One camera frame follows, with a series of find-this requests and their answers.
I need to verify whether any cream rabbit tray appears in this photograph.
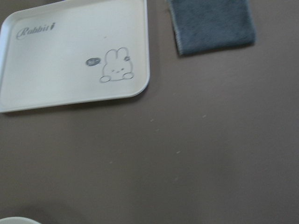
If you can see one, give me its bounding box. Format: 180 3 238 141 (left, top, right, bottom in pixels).
0 0 150 112

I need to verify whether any grey folded cloth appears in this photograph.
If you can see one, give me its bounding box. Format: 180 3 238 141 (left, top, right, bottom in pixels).
168 0 256 56

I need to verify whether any cream round plate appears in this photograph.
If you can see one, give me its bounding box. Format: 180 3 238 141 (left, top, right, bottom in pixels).
0 217 35 224

